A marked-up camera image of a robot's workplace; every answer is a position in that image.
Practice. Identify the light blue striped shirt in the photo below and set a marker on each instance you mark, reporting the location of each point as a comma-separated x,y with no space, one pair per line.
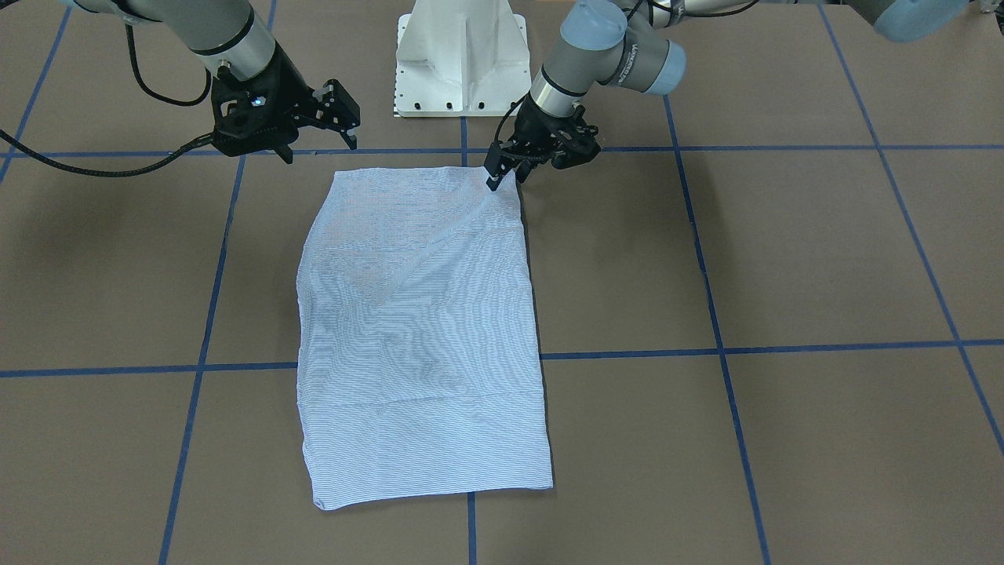
419,369

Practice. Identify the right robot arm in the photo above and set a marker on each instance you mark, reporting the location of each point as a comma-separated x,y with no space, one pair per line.
208,29

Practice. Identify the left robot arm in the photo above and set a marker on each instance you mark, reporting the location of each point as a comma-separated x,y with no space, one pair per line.
600,43

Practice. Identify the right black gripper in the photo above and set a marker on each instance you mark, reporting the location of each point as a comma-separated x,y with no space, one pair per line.
287,87

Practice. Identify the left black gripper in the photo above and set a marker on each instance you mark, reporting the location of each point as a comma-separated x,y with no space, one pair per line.
547,120

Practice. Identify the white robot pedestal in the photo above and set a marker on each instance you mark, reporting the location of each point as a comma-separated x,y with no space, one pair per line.
460,59

